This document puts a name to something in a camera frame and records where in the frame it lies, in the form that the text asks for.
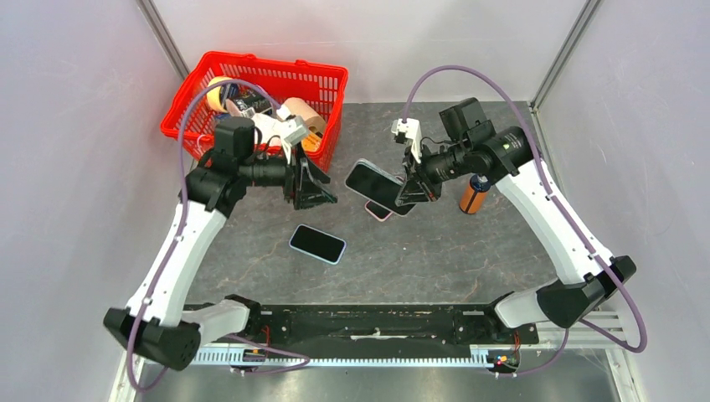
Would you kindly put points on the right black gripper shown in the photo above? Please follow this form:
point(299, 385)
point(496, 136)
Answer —
point(413, 190)

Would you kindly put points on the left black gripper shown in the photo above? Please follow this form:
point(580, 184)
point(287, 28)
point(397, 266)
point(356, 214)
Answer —
point(303, 198)

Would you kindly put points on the clear phone case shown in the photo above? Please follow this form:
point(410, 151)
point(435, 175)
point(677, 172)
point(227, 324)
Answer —
point(360, 163)

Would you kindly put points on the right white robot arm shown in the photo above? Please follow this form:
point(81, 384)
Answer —
point(587, 273)

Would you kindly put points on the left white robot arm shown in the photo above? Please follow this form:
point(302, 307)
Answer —
point(154, 323)

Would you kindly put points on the phone in pink case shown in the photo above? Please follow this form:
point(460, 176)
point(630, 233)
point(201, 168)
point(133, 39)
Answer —
point(378, 212)

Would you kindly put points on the phone in blue case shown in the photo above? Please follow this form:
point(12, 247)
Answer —
point(317, 244)

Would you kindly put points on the orange small box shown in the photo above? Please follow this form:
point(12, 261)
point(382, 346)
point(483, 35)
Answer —
point(312, 142)

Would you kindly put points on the orange bottle blue cap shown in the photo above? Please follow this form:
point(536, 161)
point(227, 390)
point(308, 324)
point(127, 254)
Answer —
point(474, 196)

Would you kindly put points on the beige tape roll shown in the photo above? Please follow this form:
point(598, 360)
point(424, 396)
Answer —
point(299, 107)

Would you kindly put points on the dark printed can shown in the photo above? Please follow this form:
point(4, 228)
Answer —
point(246, 101)

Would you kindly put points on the yellow tape roll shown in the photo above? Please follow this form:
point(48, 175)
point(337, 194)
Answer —
point(217, 98)

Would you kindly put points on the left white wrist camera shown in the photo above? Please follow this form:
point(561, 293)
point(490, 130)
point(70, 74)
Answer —
point(291, 129)

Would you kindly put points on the white toothed cable duct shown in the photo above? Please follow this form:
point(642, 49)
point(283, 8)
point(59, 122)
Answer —
point(231, 355)

